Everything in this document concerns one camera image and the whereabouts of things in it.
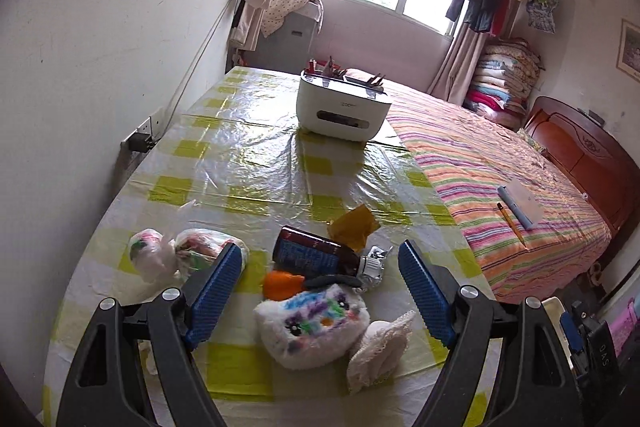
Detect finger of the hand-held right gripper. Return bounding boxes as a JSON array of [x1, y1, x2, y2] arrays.
[[560, 311, 583, 355]]

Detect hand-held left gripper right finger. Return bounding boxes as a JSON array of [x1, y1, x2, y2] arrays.
[[397, 239, 586, 427]]

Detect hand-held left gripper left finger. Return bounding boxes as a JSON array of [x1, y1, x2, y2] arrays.
[[55, 241, 244, 427]]

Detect silver blister pack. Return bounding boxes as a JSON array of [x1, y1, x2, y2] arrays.
[[357, 246, 393, 292]]

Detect orange round toy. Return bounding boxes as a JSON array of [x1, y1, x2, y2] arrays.
[[263, 271, 306, 303]]

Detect pink plastic item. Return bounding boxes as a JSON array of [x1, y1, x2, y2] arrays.
[[606, 297, 640, 358]]

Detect large knotted white plastic bag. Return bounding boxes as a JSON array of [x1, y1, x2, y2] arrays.
[[174, 228, 249, 280]]

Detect white lace cloth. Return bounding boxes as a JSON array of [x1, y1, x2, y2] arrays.
[[346, 311, 417, 395]]

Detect small knotted white plastic bag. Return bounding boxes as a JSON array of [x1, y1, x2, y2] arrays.
[[129, 229, 177, 284]]

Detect yellow-brown foil packet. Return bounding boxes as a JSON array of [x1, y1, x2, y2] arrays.
[[329, 204, 377, 252]]

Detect white plush pouch colourful print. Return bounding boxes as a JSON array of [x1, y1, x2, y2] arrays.
[[254, 284, 370, 369]]

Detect brown medicine bottle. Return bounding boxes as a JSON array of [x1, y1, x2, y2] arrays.
[[272, 226, 368, 280]]

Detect yellow pencil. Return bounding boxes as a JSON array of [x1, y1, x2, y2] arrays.
[[496, 203, 526, 248]]

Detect yellow checked plastic tablecloth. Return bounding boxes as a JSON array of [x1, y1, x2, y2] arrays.
[[42, 67, 506, 427]]

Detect white notebook blue spine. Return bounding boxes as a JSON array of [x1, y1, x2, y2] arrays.
[[496, 178, 545, 229]]

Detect striped bed sheet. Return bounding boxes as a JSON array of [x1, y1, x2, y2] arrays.
[[345, 68, 613, 304]]

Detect wooden headboard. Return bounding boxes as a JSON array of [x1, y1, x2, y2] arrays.
[[522, 96, 640, 233]]

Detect floral pillow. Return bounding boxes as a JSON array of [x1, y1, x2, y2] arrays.
[[517, 127, 547, 154]]

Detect white storage box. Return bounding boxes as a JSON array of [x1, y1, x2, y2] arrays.
[[295, 68, 390, 142]]

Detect stack of folded quilts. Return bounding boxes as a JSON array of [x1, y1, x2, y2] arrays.
[[462, 38, 544, 130]]

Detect assorted pens and tools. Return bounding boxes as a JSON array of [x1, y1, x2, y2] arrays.
[[306, 56, 387, 90]]

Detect pale curtain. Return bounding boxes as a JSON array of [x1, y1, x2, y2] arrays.
[[427, 24, 489, 104]]

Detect grey cabinet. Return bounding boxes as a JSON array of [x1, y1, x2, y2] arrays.
[[260, 0, 323, 74]]

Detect pale hanging garments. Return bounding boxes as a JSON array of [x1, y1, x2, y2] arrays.
[[230, 0, 277, 51]]

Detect framed picture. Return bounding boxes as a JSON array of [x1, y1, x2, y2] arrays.
[[617, 19, 640, 82]]

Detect wall cable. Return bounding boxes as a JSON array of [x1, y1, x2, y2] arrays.
[[164, 0, 243, 128]]

